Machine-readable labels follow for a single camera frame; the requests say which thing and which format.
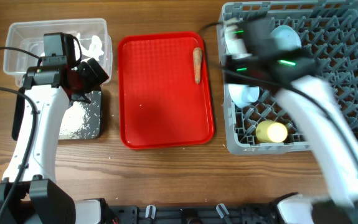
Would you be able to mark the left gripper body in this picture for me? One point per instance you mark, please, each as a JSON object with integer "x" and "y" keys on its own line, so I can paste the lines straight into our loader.
{"x": 87, "y": 79}

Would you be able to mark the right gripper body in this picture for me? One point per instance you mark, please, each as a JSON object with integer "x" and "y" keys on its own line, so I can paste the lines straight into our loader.
{"x": 247, "y": 66}

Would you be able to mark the white tissue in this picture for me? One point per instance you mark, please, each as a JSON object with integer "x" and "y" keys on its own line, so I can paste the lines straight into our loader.
{"x": 90, "y": 45}

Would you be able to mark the small light blue bowl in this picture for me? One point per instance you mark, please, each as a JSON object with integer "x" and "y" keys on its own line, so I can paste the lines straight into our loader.
{"x": 243, "y": 95}

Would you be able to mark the light green bowl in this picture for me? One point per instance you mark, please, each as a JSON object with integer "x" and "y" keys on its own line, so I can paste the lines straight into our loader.
{"x": 234, "y": 39}

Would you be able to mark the large light blue plate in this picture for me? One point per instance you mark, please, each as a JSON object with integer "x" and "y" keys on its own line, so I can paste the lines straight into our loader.
{"x": 286, "y": 38}

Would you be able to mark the cooked white rice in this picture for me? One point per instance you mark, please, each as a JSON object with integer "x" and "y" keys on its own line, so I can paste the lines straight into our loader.
{"x": 81, "y": 121}

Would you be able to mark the yellow plastic cup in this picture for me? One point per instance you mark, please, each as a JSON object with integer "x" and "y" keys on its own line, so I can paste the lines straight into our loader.
{"x": 271, "y": 132}

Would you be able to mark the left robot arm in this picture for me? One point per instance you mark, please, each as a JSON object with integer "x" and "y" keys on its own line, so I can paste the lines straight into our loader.
{"x": 28, "y": 190}

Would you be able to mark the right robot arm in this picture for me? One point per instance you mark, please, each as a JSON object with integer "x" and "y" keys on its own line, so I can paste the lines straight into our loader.
{"x": 309, "y": 100}

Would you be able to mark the grey dishwasher rack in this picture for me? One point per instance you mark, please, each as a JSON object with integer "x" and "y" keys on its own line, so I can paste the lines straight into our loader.
{"x": 329, "y": 31}

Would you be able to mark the black plastic tray bin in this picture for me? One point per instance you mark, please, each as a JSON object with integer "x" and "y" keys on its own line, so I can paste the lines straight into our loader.
{"x": 58, "y": 118}

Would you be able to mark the orange carrot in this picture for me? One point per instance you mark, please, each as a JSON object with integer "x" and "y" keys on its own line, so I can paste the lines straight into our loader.
{"x": 197, "y": 62}

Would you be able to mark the clear plastic bin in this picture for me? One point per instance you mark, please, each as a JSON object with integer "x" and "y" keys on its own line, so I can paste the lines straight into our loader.
{"x": 29, "y": 36}

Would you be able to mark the red serving tray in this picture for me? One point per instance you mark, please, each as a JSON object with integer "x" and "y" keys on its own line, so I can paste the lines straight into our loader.
{"x": 160, "y": 104}

